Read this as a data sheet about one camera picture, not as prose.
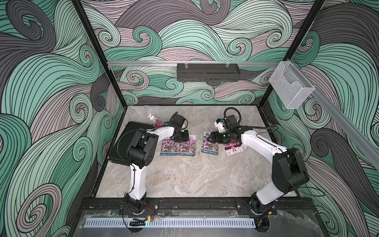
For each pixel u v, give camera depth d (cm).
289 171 44
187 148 95
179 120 82
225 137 75
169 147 95
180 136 86
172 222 70
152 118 103
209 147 95
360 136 53
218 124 83
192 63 94
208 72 96
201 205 75
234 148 95
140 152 54
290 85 75
